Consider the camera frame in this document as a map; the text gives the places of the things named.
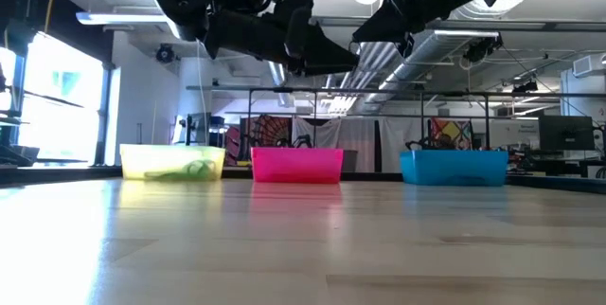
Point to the round black ceiling fixture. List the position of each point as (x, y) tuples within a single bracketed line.
[(165, 53)]

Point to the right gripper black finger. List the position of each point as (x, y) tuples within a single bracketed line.
[(383, 25), (407, 45)]

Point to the green rubber band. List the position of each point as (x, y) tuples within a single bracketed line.
[(206, 167), (165, 176)]

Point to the blue plastic basket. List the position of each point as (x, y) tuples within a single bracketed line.
[(454, 165)]

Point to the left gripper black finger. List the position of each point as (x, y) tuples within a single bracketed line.
[(331, 59), (296, 35)]

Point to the black computer monitor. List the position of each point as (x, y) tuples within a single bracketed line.
[(565, 132)]

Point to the pink plastic basket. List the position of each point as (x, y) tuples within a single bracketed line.
[(298, 165)]

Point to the white wall unit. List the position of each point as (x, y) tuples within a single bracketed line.
[(582, 66)]

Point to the black overhead camera rig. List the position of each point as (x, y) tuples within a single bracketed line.
[(480, 49)]

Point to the white column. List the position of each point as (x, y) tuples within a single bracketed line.
[(194, 96)]

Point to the black pipe rack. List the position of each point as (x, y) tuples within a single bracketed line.
[(486, 115)]

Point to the red black patterned hanging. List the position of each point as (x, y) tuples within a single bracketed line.
[(270, 130)]

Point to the yellow plastic basket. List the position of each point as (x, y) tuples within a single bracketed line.
[(142, 163)]

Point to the colourful quilt wall hanging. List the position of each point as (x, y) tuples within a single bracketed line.
[(450, 132)]

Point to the white curtain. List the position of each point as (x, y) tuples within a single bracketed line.
[(360, 134)]

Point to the bright window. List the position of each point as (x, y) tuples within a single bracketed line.
[(57, 106)]

